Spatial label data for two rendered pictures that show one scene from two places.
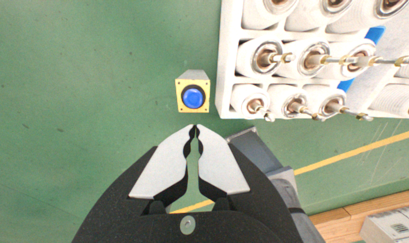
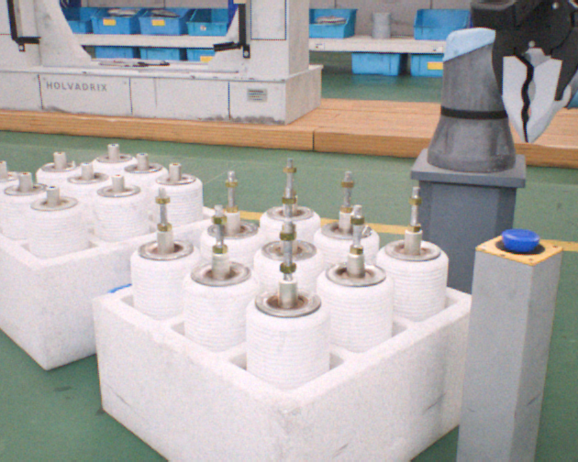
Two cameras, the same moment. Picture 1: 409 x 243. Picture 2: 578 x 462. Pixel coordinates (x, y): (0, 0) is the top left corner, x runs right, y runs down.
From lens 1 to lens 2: 71 cm
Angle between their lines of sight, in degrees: 51
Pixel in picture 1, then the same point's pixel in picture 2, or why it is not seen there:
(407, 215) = (226, 108)
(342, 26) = not seen: hidden behind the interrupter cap
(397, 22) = (92, 289)
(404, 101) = (188, 192)
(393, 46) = (125, 263)
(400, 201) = (212, 129)
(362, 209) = (283, 135)
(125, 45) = not seen: outside the picture
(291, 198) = (446, 132)
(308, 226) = (453, 89)
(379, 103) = (199, 212)
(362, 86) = not seen: hidden behind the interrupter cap
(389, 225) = (267, 102)
